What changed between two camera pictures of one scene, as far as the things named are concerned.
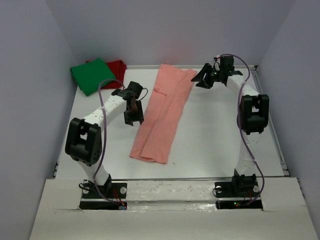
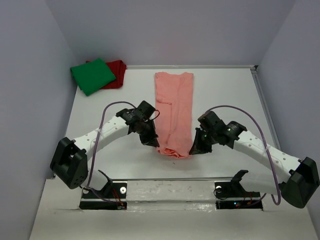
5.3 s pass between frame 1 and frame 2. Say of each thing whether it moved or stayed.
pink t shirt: moved
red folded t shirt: stayed
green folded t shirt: stayed
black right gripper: moved
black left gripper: moved
